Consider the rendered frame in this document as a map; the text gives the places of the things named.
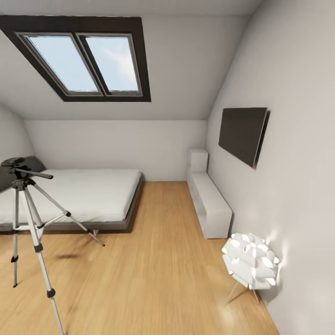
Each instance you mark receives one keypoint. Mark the fixed window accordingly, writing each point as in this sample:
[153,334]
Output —
[84,58]

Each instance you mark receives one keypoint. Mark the bed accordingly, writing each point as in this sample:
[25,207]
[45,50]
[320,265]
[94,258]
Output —
[100,199]

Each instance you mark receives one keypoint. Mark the bookcase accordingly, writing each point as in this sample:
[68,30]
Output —
[213,212]

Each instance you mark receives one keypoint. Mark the wall mounted tv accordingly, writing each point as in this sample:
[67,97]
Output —
[241,130]

